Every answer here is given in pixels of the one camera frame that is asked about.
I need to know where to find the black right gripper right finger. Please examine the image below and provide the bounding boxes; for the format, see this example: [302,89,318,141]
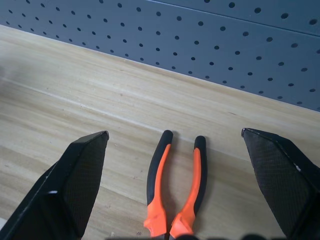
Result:
[241,127,320,240]

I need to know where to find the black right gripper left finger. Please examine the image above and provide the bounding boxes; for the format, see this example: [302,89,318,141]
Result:
[0,130,110,240]

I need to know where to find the orange and black pliers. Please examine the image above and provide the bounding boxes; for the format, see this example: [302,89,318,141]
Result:
[143,129,208,240]

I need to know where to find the blue-grey pegboard panel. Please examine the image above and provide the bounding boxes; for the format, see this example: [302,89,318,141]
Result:
[0,0,320,113]

